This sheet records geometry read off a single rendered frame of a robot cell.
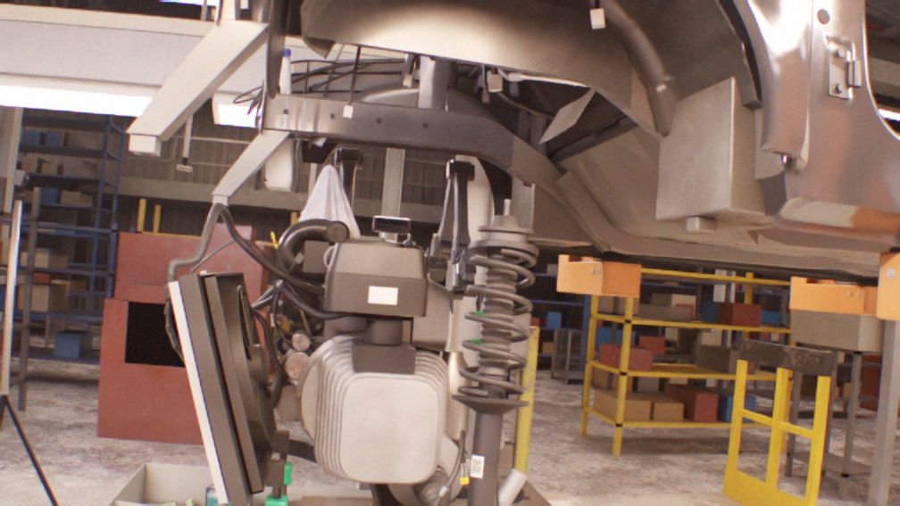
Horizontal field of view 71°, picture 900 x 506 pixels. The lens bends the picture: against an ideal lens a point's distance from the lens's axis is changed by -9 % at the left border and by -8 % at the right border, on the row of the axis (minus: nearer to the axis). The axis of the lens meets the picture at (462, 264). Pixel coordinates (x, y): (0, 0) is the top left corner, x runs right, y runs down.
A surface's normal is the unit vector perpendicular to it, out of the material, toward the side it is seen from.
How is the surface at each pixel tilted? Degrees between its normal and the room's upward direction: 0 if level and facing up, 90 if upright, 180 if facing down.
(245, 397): 99
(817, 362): 90
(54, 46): 90
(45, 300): 90
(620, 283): 90
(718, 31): 123
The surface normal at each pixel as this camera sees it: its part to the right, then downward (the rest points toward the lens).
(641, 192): 0.06, 0.21
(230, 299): -0.07, -0.86
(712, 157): -0.97, -0.08
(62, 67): 0.21, -0.01
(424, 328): 0.55, 0.02
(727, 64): -0.94, 0.29
